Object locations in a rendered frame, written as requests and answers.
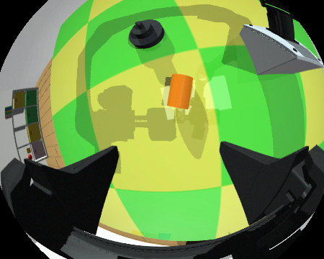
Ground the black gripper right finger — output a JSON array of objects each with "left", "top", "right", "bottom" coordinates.
[{"left": 219, "top": 141, "right": 309, "bottom": 225}]

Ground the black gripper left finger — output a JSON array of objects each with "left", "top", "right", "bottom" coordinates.
[{"left": 24, "top": 146, "right": 119, "bottom": 235}]

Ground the orange tapered knob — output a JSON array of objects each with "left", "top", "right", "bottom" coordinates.
[{"left": 167, "top": 74, "right": 194, "bottom": 109}]

